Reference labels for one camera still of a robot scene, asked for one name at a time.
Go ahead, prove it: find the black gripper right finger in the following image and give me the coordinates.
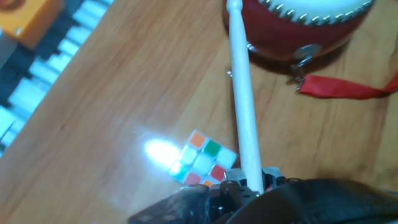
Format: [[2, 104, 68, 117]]
[[263, 167, 287, 190]]

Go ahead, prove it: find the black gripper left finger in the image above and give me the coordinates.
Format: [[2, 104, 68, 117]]
[[208, 169, 259, 215]]

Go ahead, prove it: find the pale wooden drumstick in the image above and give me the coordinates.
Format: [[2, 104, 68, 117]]
[[226, 0, 266, 195]]

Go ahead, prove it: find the red drum white head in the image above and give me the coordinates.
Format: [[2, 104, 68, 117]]
[[222, 0, 377, 78]]

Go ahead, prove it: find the small white puzzle cube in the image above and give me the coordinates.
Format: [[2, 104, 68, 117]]
[[168, 129, 239, 187]]

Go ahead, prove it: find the yellow box red button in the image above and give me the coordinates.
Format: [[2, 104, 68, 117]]
[[0, 0, 65, 50]]

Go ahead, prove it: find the red ribbon strap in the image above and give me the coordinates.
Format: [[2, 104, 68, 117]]
[[297, 70, 398, 101]]

